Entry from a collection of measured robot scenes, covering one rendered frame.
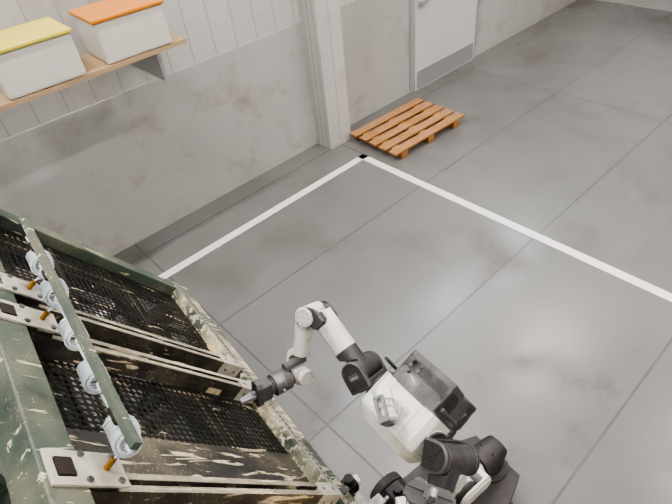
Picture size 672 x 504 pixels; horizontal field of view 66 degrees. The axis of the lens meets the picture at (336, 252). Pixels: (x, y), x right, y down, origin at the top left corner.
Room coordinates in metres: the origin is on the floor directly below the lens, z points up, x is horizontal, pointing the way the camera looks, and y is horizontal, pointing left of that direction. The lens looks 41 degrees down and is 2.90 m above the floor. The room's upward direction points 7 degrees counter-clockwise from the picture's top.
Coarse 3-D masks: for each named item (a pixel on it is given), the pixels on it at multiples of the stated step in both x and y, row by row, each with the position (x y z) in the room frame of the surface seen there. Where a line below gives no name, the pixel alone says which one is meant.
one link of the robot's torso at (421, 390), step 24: (408, 360) 1.09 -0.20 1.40; (384, 384) 1.04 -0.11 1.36; (408, 384) 1.01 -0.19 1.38; (432, 384) 0.99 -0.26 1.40; (456, 384) 0.96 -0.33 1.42; (408, 408) 0.94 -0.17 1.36; (432, 408) 0.91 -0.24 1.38; (456, 408) 0.96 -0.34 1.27; (384, 432) 0.90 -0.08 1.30; (408, 432) 0.86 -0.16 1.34; (432, 432) 0.86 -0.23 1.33; (408, 456) 0.82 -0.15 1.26
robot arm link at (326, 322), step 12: (300, 312) 1.32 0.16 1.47; (312, 312) 1.30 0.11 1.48; (324, 312) 1.30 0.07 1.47; (336, 312) 1.34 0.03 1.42; (300, 324) 1.30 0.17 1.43; (312, 324) 1.28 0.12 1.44; (324, 324) 1.27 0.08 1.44; (336, 324) 1.27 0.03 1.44; (324, 336) 1.24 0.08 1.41; (336, 336) 1.23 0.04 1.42; (348, 336) 1.23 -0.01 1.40; (336, 348) 1.20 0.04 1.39
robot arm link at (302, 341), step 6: (306, 306) 1.34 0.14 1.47; (312, 306) 1.34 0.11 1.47; (318, 306) 1.35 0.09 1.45; (324, 306) 1.37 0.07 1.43; (294, 330) 1.33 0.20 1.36; (300, 330) 1.31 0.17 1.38; (306, 330) 1.31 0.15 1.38; (312, 330) 1.32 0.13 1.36; (300, 336) 1.30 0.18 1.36; (306, 336) 1.30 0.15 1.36; (294, 342) 1.30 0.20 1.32; (300, 342) 1.29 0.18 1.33; (306, 342) 1.29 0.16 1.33; (294, 348) 1.29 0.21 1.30; (300, 348) 1.28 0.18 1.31; (306, 348) 1.28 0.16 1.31
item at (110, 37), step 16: (112, 0) 3.82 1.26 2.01; (128, 0) 3.77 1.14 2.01; (144, 0) 3.72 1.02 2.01; (160, 0) 3.67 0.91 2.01; (80, 16) 3.54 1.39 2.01; (96, 16) 3.49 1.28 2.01; (112, 16) 3.47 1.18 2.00; (128, 16) 3.54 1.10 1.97; (144, 16) 3.60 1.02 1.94; (160, 16) 3.66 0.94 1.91; (80, 32) 3.67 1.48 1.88; (96, 32) 3.41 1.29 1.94; (112, 32) 3.46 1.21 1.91; (128, 32) 3.52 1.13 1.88; (144, 32) 3.58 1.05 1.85; (160, 32) 3.64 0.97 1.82; (96, 48) 3.50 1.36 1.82; (112, 48) 3.44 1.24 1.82; (128, 48) 3.50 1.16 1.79; (144, 48) 3.56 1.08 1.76
